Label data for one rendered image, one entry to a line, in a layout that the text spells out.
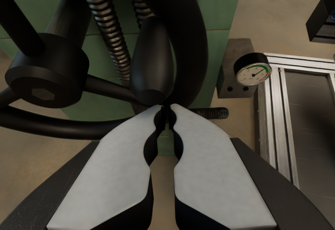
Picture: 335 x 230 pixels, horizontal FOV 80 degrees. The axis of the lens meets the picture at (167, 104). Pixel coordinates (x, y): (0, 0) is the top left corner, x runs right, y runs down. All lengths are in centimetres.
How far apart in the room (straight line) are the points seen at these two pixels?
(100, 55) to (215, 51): 23
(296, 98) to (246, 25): 79
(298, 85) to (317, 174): 39
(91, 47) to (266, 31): 137
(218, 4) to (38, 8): 29
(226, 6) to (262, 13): 144
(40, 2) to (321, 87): 105
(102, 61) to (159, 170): 65
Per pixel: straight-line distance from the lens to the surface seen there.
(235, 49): 50
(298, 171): 87
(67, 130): 32
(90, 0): 23
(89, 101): 59
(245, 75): 40
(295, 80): 109
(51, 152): 118
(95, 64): 46
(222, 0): 36
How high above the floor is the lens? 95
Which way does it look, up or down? 58 degrees down
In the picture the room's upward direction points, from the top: 5 degrees counter-clockwise
